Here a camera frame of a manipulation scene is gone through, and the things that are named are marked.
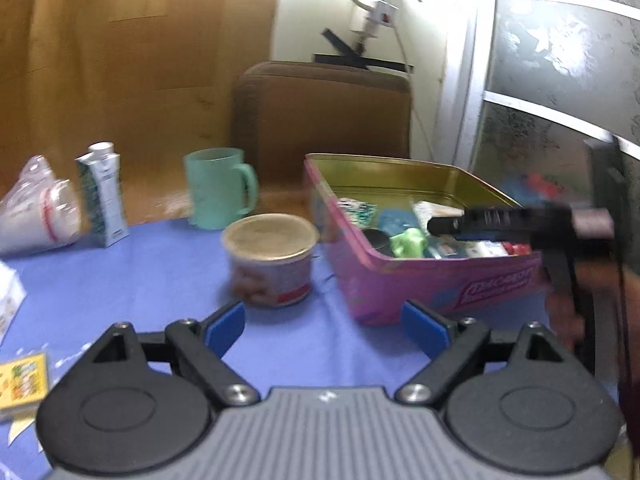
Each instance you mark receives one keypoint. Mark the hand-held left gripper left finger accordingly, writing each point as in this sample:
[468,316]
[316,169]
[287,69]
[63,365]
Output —
[225,330]

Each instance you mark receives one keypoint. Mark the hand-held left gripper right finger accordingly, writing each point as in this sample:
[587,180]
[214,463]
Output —
[422,327]

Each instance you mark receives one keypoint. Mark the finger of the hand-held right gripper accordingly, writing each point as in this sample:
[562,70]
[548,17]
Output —
[500,222]

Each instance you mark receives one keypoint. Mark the pink tin box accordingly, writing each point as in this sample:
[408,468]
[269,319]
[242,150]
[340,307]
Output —
[400,282]

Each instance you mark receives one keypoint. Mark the blue soft packet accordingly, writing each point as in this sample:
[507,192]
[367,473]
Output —
[395,220]

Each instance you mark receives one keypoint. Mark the person's right hand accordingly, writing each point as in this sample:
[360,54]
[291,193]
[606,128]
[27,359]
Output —
[597,285]

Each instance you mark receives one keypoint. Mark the white red packet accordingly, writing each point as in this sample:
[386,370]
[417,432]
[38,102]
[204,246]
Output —
[500,248]

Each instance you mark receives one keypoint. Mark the red blue blurry object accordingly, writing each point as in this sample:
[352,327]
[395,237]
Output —
[537,185]

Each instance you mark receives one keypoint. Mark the round container with beige lid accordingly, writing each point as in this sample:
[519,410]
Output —
[270,265]

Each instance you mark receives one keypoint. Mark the blue printed tablecloth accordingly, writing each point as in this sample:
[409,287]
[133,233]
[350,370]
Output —
[150,285]

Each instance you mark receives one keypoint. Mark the black round lid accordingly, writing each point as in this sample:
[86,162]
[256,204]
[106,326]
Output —
[377,241]

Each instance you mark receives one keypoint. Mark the frosted glass door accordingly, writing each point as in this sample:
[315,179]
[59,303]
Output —
[550,60]

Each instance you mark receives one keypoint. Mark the green plastic mug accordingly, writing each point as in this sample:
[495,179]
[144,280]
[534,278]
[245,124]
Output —
[215,190]

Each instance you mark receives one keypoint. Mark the green white milk carton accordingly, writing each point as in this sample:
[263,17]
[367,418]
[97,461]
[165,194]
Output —
[102,200]

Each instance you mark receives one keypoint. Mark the brown chair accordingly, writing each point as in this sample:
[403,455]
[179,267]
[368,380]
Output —
[320,120]

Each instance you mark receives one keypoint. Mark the small yellow box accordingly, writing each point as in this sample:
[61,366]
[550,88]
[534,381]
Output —
[22,382]

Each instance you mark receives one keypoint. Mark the black tape strips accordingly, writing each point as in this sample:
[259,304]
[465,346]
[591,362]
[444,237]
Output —
[360,57]

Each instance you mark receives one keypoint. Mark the large white tissue pack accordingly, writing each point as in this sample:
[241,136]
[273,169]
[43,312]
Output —
[10,300]

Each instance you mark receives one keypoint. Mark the plastic bag of paper cups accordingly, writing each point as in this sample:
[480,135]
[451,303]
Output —
[35,215]

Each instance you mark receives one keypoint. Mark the wooden panel board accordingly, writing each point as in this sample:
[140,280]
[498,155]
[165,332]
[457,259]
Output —
[125,60]

